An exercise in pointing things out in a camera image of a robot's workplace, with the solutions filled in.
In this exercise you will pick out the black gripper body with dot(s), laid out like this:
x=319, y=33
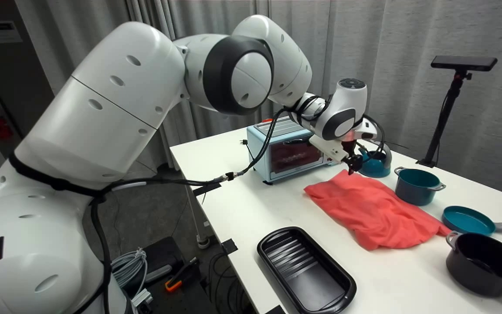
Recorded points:
x=359, y=143

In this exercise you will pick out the red sweatshirt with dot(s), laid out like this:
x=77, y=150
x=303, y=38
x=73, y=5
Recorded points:
x=373, y=209

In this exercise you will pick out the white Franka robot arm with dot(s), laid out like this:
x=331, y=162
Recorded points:
x=105, y=115

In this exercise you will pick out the teal toy kettle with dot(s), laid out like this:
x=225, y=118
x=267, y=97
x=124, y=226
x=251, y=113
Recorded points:
x=375, y=165

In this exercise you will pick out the teal toy pot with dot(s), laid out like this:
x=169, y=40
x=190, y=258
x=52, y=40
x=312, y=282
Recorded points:
x=417, y=186

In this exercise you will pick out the light blue toaster oven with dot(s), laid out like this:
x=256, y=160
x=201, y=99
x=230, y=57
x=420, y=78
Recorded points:
x=286, y=157

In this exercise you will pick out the grey curtain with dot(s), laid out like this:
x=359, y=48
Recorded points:
x=401, y=57

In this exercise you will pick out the black ribbed grill tray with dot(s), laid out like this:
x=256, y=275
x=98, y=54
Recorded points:
x=305, y=270

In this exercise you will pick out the teal toy frying pan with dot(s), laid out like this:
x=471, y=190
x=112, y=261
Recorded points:
x=466, y=219

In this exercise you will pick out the small black tape piece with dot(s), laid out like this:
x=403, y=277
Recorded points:
x=229, y=245

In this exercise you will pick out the black tape strip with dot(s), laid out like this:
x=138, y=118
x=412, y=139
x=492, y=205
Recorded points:
x=206, y=188

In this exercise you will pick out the black toy pot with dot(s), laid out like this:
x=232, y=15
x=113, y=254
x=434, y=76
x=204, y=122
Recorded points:
x=483, y=263

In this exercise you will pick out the square black tape piece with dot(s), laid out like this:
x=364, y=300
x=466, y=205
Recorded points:
x=276, y=308

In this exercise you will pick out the black box on floor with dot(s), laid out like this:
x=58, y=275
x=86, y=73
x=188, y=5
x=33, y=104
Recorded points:
x=161, y=254

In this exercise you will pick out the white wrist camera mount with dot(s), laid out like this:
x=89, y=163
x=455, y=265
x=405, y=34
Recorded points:
x=333, y=151

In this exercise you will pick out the black camera tripod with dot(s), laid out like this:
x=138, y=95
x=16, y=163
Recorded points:
x=445, y=109

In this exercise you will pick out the white wall label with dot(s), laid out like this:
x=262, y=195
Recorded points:
x=0, y=31

